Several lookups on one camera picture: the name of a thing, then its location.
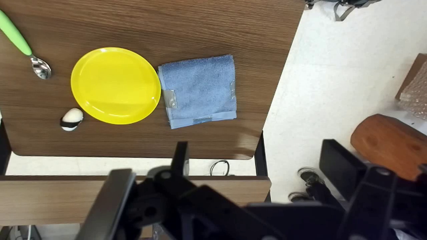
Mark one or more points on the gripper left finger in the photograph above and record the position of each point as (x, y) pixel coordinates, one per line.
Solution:
(107, 204)

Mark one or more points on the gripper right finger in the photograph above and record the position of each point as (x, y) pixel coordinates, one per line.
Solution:
(371, 204)

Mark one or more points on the blue towel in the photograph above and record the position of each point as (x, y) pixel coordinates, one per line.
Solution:
(199, 90)

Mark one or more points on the black box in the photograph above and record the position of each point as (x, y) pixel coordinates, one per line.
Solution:
(340, 161)

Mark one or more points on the wooden stump block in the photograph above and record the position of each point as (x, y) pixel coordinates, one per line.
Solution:
(387, 144)

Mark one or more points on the white and black egg toy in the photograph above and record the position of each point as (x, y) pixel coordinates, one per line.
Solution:
(71, 118)

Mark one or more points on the yellow plastic bowl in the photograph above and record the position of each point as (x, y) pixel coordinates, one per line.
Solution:
(115, 85)

